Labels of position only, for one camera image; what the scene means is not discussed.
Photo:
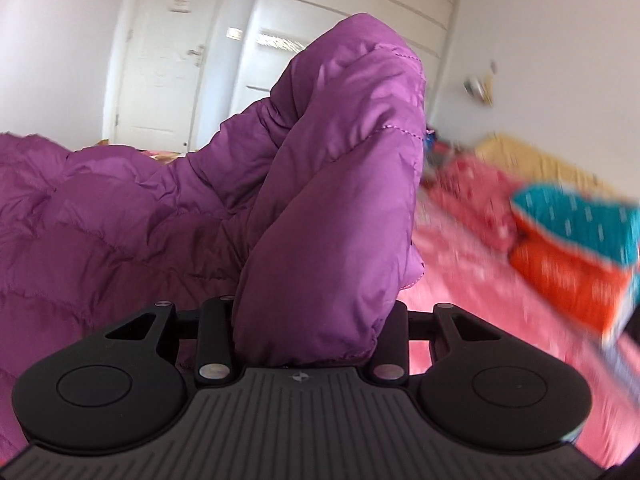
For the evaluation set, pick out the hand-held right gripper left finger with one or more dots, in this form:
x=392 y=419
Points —
x=215 y=332

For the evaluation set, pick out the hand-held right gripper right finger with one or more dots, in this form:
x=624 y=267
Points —
x=394 y=332

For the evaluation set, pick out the purple down jacket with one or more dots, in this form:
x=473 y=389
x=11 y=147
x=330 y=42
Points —
x=320 y=185

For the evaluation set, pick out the bed with pink bedspread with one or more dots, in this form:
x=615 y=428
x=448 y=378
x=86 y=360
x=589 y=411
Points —
x=475 y=340

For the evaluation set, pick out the pink patterned pillow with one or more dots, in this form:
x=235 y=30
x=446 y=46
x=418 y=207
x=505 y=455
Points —
x=475 y=200

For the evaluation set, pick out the folded teal orange quilt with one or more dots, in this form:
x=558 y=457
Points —
x=575 y=255

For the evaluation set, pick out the yellow headboard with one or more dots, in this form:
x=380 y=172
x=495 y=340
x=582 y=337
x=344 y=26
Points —
x=540 y=160

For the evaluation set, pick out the white room door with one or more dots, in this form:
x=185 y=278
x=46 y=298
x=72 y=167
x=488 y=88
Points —
x=155 y=85

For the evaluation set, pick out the wall ornament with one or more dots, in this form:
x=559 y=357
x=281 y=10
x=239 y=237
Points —
x=480 y=85

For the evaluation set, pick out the wall light switch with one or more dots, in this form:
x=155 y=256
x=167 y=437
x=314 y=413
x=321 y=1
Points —
x=234 y=33

